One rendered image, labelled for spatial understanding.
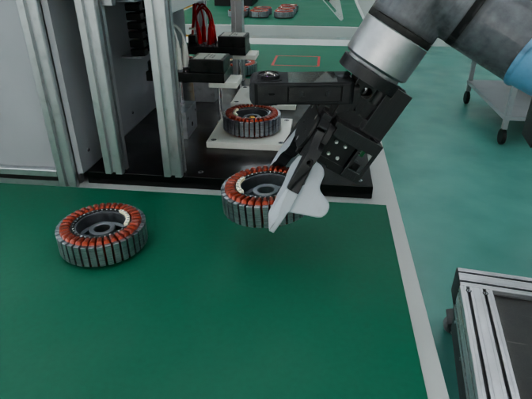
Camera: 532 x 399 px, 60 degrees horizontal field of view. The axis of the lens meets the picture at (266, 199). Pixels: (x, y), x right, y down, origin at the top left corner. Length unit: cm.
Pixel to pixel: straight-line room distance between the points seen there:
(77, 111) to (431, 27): 54
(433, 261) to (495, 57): 151
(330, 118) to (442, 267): 149
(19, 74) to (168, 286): 42
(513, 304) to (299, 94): 113
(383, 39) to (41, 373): 46
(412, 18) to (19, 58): 56
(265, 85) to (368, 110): 12
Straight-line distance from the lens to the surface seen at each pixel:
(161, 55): 72
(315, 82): 51
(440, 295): 181
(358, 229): 67
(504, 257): 211
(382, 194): 77
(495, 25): 51
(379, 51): 50
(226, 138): 88
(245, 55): 111
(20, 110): 83
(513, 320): 147
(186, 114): 91
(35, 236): 71
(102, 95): 77
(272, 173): 61
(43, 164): 85
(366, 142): 53
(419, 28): 51
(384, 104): 54
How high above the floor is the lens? 110
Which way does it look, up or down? 29 degrees down
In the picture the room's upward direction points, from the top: straight up
